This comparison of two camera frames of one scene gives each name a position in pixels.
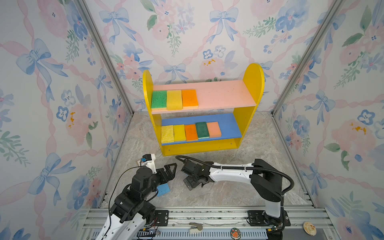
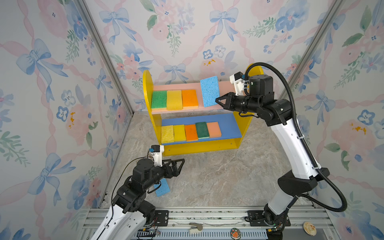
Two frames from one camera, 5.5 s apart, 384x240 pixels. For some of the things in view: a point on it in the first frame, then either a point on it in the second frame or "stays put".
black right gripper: x=188 y=182 → x=230 y=99
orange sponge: x=189 y=99 stays put
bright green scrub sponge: x=159 y=100 stays put
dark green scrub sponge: x=202 y=130 stays put
